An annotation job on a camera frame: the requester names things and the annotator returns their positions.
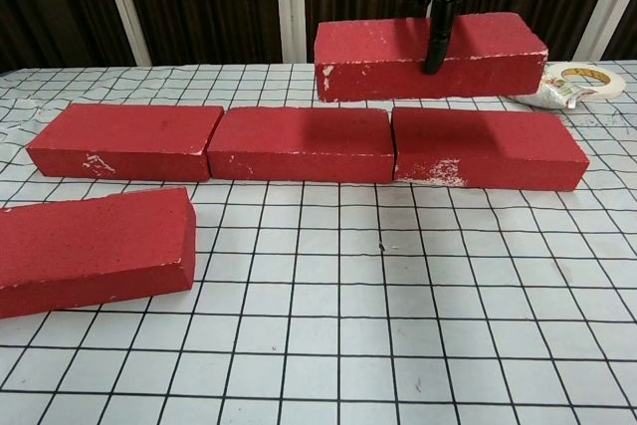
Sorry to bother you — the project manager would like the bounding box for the white tape roll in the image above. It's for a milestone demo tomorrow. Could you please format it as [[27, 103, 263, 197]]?
[[546, 60, 627, 101]]

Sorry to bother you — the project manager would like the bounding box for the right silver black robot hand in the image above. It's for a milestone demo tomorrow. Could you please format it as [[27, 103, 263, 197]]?
[[400, 0, 482, 76]]

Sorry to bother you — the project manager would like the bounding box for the white snack packet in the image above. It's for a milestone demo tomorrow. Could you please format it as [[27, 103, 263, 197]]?
[[507, 64, 598, 110]]

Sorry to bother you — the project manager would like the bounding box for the white black checkered tablecloth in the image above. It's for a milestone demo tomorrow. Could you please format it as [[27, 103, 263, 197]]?
[[0, 60, 637, 425]]

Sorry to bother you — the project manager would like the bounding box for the red foam brick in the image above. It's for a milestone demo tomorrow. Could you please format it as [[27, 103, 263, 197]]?
[[314, 11, 549, 104], [391, 106, 591, 193], [0, 186, 197, 320], [25, 103, 225, 183], [206, 106, 397, 185]]

